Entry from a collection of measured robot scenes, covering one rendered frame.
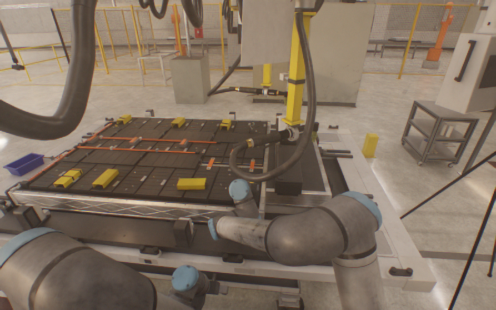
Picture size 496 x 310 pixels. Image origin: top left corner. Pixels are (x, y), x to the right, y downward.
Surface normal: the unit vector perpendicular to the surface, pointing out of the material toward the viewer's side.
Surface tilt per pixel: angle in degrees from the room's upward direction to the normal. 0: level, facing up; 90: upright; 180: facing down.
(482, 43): 90
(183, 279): 19
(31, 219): 90
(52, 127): 86
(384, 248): 0
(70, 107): 60
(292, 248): 66
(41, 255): 5
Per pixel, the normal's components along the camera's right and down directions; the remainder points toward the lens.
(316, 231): -0.22, -0.44
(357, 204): 0.14, -0.70
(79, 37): 0.21, 0.04
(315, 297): 0.00, -0.86
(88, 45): 0.74, 0.00
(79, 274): 0.36, -0.72
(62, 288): 0.18, -0.49
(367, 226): 0.46, -0.03
